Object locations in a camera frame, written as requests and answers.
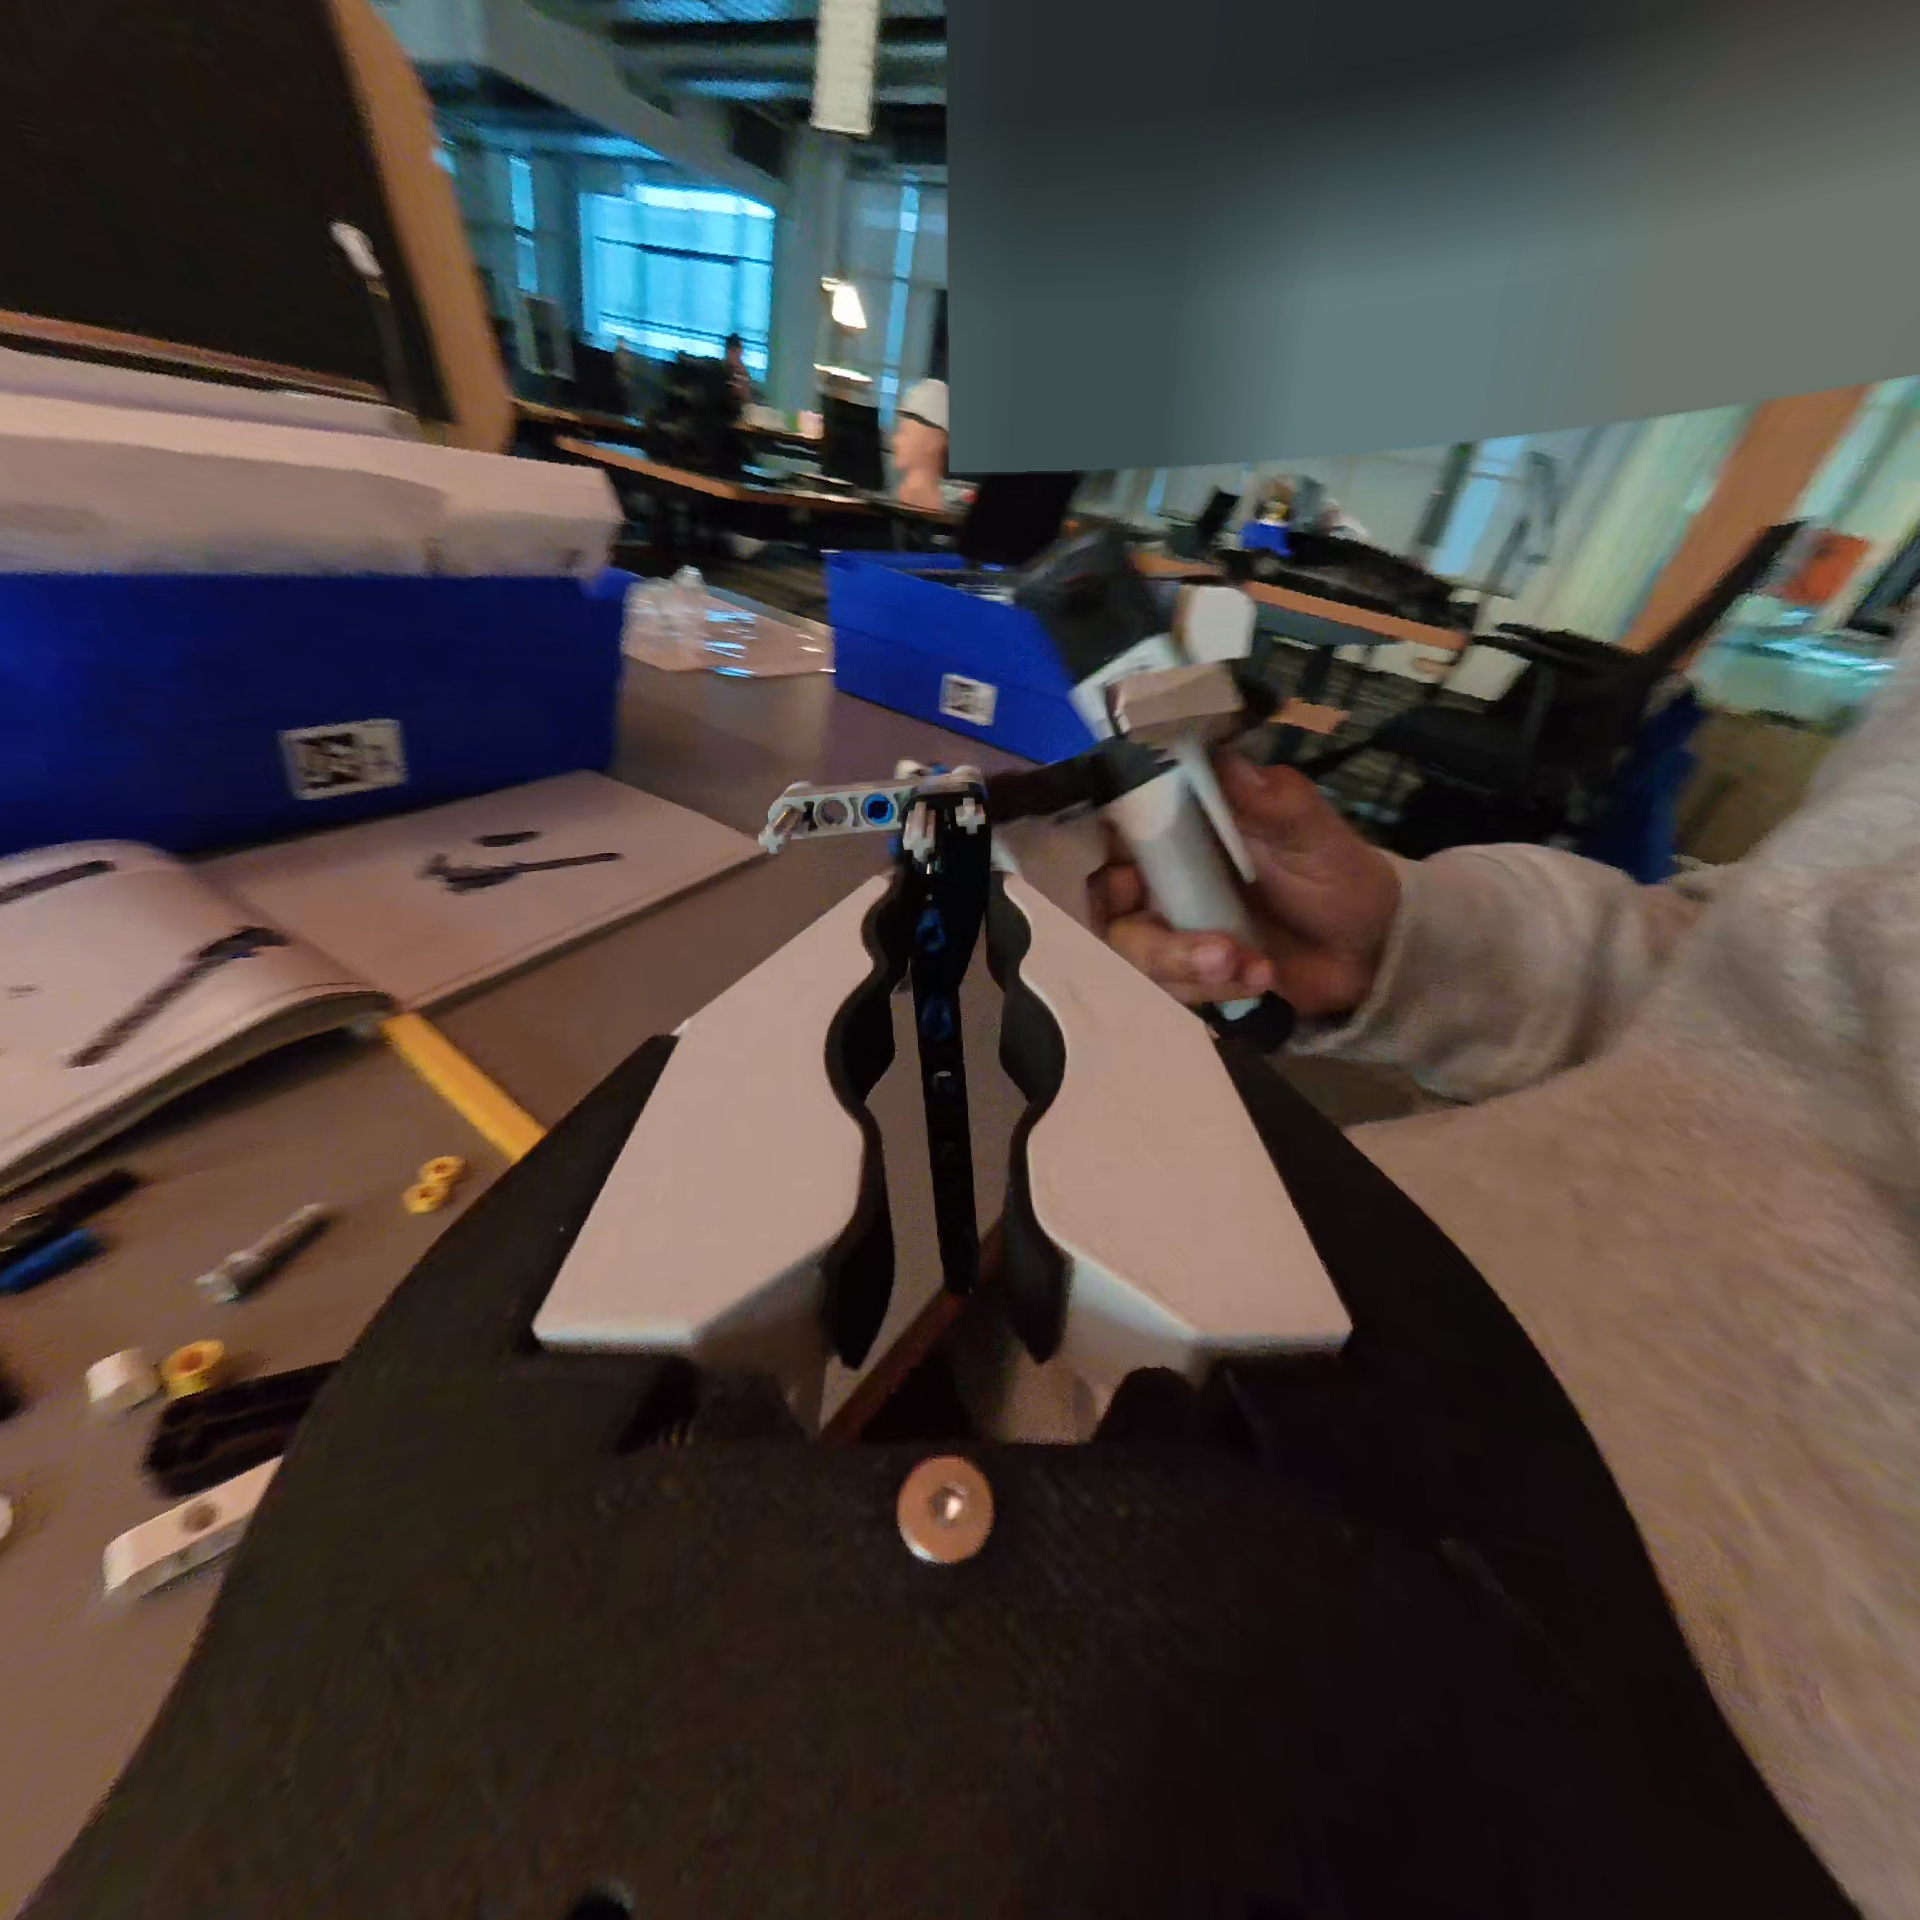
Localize curved black lego piece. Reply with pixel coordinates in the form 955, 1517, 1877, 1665
142, 1361, 345, 1503

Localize lego instruction booklet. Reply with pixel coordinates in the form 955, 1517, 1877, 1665
0, 768, 770, 1193

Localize black lego beam blue pins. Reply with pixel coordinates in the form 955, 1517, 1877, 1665
896, 762, 994, 1298

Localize light grey lego liftarm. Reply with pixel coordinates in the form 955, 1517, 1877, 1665
98, 1452, 291, 1602

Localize large blue storage bin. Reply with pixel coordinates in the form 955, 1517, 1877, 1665
0, 562, 630, 859

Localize white bags in bin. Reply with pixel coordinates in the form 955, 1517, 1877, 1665
0, 344, 630, 586

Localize person's grey hoodie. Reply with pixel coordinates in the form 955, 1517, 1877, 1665
1343, 1049, 1920, 1920

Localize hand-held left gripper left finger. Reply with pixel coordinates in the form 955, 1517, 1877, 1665
533, 873, 906, 1432

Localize grey lego axle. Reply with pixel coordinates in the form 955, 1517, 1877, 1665
195, 1201, 338, 1305

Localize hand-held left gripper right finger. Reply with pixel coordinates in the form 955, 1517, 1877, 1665
987, 866, 1357, 1432

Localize cardboard box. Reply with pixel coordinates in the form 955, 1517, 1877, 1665
0, 0, 519, 457

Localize long yellow lego beam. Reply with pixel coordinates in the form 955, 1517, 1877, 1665
381, 1010, 551, 1167

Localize hanging white lamp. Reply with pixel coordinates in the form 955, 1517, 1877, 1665
813, 0, 883, 140

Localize clear plastic bag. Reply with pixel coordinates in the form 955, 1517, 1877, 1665
619, 567, 838, 682

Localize person's right hand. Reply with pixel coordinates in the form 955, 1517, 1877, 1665
1086, 753, 1407, 1019

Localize person's right forearm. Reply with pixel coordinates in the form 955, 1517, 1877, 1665
1319, 623, 1920, 1202

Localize black office chair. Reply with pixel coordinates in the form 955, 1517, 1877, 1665
1387, 517, 1809, 889

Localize light grey lego beam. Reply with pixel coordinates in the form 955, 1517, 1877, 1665
761, 780, 921, 859

